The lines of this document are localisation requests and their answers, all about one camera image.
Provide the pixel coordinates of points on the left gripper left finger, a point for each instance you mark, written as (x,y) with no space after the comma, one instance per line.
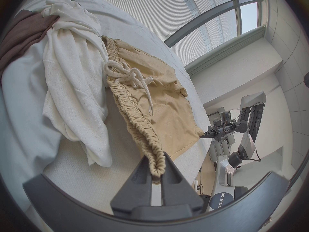
(137,192)

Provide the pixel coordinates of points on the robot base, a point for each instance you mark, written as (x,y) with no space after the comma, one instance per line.
(223,170)

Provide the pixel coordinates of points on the brown garment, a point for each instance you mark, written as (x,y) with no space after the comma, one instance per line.
(21,35)

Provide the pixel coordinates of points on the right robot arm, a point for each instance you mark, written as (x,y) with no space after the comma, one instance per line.
(256,119)

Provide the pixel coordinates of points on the tan shorts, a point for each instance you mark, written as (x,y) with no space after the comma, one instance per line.
(169,105)

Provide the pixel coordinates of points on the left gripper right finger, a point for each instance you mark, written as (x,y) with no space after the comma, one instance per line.
(178,192)

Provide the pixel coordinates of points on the cream white garment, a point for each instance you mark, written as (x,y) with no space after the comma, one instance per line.
(72,81)

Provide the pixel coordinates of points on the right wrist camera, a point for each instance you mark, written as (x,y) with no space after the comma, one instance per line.
(217,123)

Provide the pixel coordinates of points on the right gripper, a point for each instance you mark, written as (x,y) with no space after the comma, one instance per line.
(216,132)

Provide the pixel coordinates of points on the pale blue garment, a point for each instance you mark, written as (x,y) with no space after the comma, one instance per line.
(21,100)

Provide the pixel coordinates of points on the window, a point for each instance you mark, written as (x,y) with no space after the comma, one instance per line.
(205,13)

